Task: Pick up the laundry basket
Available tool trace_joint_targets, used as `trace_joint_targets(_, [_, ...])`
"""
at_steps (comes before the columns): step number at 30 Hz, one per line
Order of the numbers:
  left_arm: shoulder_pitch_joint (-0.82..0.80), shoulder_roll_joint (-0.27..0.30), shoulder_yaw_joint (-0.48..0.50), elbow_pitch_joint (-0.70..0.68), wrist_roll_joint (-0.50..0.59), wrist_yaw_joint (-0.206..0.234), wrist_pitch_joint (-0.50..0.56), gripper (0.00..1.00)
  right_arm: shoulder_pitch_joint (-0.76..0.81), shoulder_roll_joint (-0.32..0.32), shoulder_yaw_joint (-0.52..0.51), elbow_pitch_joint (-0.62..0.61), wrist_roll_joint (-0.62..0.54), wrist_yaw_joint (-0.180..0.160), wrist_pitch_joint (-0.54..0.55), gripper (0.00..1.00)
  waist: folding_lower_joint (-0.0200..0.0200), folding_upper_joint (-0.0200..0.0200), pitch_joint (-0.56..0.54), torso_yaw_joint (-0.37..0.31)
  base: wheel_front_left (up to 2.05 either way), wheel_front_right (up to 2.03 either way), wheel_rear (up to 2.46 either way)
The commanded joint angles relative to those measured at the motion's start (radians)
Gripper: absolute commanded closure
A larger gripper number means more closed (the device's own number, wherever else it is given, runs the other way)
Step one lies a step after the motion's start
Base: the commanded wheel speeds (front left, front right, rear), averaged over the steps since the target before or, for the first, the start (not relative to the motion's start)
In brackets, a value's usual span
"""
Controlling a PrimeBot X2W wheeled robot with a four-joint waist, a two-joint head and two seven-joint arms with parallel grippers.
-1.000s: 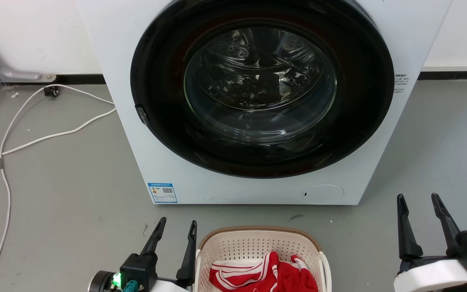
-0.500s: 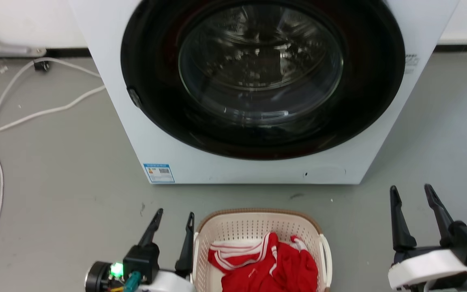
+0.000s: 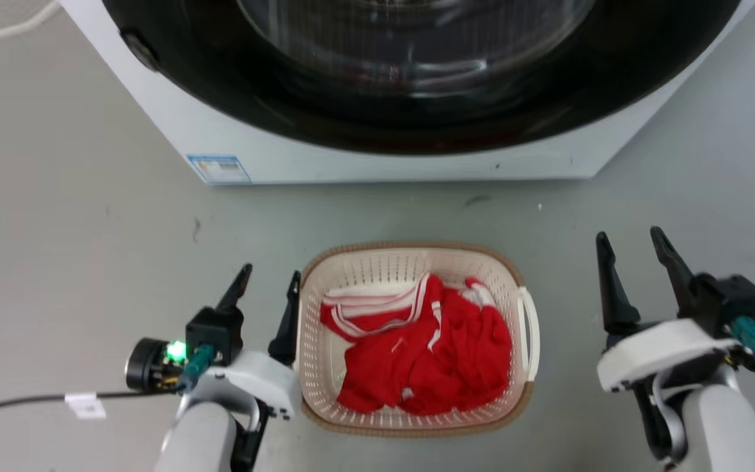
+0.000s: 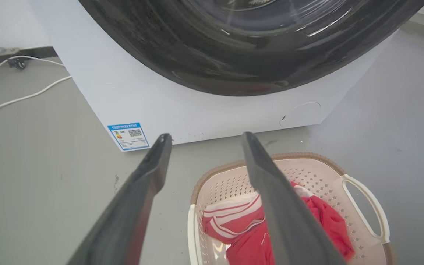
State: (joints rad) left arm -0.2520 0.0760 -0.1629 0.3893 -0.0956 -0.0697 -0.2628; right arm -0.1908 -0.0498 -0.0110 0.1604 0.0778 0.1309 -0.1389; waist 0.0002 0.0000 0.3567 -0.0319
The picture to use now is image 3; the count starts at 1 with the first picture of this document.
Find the blue white energy label sticker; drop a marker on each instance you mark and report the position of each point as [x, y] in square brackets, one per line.
[219, 168]

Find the beige plastic laundry basket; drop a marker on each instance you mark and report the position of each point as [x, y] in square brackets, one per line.
[315, 341]

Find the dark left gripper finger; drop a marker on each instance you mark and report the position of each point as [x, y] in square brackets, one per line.
[286, 328]
[236, 288]

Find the red garment with white stripes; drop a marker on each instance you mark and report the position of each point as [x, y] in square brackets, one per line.
[430, 360]

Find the white front-load washing machine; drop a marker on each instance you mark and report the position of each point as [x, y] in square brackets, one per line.
[364, 164]

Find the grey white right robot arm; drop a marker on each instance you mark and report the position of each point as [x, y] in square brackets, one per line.
[725, 426]

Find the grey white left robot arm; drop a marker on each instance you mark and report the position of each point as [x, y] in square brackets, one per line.
[197, 439]

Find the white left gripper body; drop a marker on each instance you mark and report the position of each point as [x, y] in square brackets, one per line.
[263, 380]

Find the black round washing machine door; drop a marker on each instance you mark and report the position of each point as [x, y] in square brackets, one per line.
[417, 124]

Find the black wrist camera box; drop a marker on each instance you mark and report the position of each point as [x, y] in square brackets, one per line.
[213, 334]
[731, 295]

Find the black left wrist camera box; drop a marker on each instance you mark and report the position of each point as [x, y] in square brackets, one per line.
[213, 334]

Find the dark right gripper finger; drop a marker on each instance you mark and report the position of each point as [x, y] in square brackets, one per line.
[613, 295]
[674, 262]

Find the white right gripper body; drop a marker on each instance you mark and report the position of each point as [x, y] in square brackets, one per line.
[659, 347]

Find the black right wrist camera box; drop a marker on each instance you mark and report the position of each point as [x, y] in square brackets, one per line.
[731, 295]

